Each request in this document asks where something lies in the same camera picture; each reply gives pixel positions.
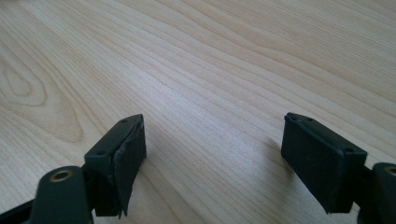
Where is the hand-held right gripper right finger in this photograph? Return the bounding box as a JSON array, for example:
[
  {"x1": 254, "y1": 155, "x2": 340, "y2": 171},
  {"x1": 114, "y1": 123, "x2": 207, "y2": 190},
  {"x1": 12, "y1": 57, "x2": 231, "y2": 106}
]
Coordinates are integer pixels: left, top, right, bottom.
[{"x1": 280, "y1": 112, "x2": 369, "y2": 215}]

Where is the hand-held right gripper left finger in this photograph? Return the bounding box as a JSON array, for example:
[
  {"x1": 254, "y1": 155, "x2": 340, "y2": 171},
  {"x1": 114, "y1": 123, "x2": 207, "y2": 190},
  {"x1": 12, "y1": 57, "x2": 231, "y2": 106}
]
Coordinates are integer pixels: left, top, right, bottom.
[{"x1": 83, "y1": 113, "x2": 148, "y2": 218}]

